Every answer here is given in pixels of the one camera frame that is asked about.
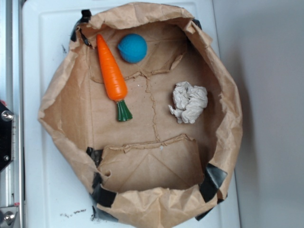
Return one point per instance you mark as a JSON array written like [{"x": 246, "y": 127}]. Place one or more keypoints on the orange plastic toy carrot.
[{"x": 113, "y": 79}]

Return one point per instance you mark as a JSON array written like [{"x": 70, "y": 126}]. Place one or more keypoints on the brown paper bag tray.
[{"x": 154, "y": 164}]

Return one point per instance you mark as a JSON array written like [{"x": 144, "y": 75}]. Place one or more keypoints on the crumpled white paper wad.
[{"x": 189, "y": 102}]

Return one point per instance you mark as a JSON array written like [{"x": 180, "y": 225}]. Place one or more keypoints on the blue rubber ball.
[{"x": 133, "y": 48}]

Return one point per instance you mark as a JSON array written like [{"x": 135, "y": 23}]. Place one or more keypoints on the black tape bottom right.
[{"x": 213, "y": 179}]

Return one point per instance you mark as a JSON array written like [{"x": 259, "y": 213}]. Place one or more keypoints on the black tape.
[
  {"x": 100, "y": 195},
  {"x": 213, "y": 179},
  {"x": 86, "y": 16}
]

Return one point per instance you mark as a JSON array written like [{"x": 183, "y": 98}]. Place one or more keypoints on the black tape bottom left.
[{"x": 100, "y": 195}]

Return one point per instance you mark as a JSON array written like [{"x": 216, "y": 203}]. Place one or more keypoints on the black tape top left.
[{"x": 86, "y": 16}]

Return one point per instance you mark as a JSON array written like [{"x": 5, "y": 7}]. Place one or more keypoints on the black bracket left edge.
[{"x": 6, "y": 135}]

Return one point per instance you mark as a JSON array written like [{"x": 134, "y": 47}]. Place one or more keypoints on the aluminium rail left edge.
[{"x": 11, "y": 92}]

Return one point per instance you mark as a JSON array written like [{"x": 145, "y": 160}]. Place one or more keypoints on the metal corner bracket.
[{"x": 9, "y": 217}]

